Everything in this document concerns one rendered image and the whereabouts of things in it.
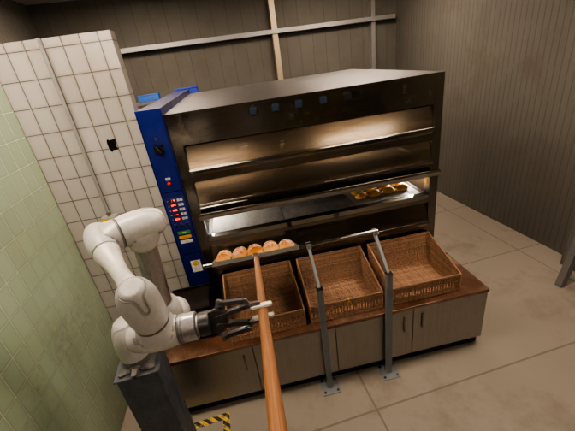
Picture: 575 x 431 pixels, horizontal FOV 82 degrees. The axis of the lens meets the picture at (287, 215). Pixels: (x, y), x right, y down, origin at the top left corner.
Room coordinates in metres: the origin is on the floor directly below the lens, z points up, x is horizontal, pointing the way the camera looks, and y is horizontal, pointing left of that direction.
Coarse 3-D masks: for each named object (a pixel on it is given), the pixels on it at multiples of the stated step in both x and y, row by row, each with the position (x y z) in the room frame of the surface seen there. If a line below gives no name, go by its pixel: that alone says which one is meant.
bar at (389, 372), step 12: (324, 240) 1.96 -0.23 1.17; (336, 240) 1.96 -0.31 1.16; (204, 264) 1.87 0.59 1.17; (312, 264) 1.85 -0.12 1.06; (384, 264) 1.83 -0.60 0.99; (324, 312) 1.72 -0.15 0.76; (324, 324) 1.71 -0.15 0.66; (324, 336) 1.71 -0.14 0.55; (324, 348) 1.71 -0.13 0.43; (324, 360) 1.73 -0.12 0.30; (384, 372) 1.78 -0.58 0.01; (396, 372) 1.77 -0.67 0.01; (324, 384) 1.75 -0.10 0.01; (336, 384) 1.74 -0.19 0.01
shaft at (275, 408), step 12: (264, 300) 0.90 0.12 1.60; (264, 312) 0.78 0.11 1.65; (264, 324) 0.69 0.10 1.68; (264, 336) 0.62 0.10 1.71; (264, 348) 0.56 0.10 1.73; (264, 360) 0.51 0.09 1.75; (264, 372) 0.47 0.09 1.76; (276, 372) 0.47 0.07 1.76; (264, 384) 0.44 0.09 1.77; (276, 384) 0.43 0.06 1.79; (276, 396) 0.39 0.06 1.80; (276, 408) 0.36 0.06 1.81; (276, 420) 0.33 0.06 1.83
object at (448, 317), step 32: (448, 256) 2.39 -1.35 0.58; (480, 288) 1.93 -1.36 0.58; (352, 320) 1.80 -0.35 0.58; (384, 320) 1.82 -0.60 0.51; (416, 320) 1.85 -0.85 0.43; (448, 320) 1.88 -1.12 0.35; (480, 320) 1.91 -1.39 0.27; (192, 352) 1.71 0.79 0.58; (224, 352) 1.68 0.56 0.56; (256, 352) 1.71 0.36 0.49; (288, 352) 1.74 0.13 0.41; (320, 352) 1.76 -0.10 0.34; (352, 352) 1.79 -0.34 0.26; (384, 352) 1.82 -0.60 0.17; (416, 352) 1.90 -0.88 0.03; (192, 384) 1.66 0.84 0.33; (224, 384) 1.68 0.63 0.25; (256, 384) 1.71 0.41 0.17; (288, 384) 1.78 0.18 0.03
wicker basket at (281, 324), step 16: (240, 272) 2.21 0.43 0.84; (272, 272) 2.23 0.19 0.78; (224, 288) 2.06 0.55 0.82; (288, 288) 2.20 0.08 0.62; (272, 304) 2.07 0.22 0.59; (272, 320) 1.78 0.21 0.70; (288, 320) 1.80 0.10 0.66; (304, 320) 1.81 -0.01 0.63; (240, 336) 1.75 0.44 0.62; (256, 336) 1.76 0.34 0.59
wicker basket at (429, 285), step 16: (384, 240) 2.36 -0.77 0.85; (400, 240) 2.36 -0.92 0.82; (416, 240) 2.37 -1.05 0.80; (432, 240) 2.32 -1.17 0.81; (368, 256) 2.32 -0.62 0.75; (384, 256) 2.32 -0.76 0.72; (400, 256) 2.33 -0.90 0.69; (432, 256) 2.30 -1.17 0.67; (400, 272) 2.25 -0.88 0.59; (416, 272) 2.22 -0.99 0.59; (432, 272) 2.18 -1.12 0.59; (448, 272) 2.08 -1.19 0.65; (384, 288) 2.02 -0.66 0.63; (400, 288) 1.89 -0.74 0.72; (416, 288) 1.91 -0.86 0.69; (432, 288) 1.92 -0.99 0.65; (448, 288) 1.93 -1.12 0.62
